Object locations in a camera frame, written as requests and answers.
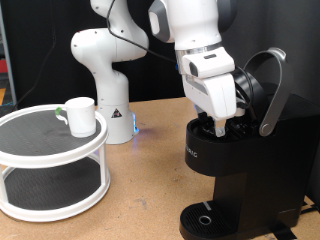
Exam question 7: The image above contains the black Keurig coffee machine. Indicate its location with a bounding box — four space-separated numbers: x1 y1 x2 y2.
179 83 320 240

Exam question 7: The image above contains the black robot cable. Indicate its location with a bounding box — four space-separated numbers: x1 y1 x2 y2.
105 0 258 113

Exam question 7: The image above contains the black power cable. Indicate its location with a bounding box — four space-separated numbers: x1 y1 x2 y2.
299 199 320 215

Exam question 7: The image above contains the Keurig lid silver handle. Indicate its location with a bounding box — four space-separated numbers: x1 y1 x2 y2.
233 47 296 138

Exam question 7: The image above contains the black backdrop curtain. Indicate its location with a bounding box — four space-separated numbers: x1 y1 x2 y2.
0 0 201 108

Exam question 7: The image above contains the white two-tier turntable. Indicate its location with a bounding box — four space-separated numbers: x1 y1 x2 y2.
0 103 112 223

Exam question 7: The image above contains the grey metal shelf post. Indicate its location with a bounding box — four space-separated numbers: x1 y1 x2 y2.
0 6 18 106

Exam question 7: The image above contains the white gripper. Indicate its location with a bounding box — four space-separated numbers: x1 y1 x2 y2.
176 44 239 138

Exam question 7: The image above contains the white mug green-taped handle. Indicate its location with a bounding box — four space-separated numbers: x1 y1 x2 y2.
54 96 98 138

